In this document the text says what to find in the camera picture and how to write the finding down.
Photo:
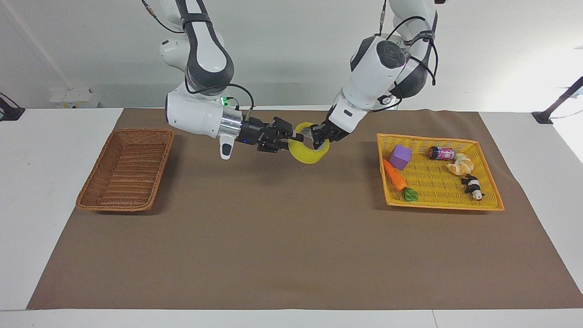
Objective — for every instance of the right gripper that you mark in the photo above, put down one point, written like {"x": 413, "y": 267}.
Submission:
{"x": 251, "y": 132}

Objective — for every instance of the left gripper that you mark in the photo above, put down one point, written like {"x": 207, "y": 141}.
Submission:
{"x": 339, "y": 131}

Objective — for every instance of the yellow tape roll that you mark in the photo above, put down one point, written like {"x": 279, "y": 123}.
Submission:
{"x": 303, "y": 152}

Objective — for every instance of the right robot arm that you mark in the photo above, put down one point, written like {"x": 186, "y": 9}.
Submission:
{"x": 200, "y": 114}

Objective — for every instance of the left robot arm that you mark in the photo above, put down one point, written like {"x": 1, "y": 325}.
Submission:
{"x": 375, "y": 73}

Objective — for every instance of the yellow plastic basket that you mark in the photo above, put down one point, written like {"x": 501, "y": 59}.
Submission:
{"x": 439, "y": 182}

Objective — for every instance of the brown wicker basket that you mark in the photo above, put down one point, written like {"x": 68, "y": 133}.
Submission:
{"x": 125, "y": 171}

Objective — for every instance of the purple cube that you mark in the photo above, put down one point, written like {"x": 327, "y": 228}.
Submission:
{"x": 400, "y": 157}

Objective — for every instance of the toy carrot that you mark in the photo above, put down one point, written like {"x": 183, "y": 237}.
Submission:
{"x": 395, "y": 175}

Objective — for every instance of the small dark can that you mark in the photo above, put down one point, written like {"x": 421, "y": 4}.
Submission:
{"x": 441, "y": 153}

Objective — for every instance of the toy croissant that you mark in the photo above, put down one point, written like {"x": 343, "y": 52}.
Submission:
{"x": 461, "y": 165}

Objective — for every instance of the black and white panda toy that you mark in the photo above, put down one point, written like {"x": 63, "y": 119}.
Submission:
{"x": 473, "y": 186}

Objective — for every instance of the black stand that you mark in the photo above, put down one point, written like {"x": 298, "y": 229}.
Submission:
{"x": 9, "y": 111}
{"x": 558, "y": 102}

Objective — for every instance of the white wall socket box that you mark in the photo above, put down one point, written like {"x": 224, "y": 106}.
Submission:
{"x": 73, "y": 98}

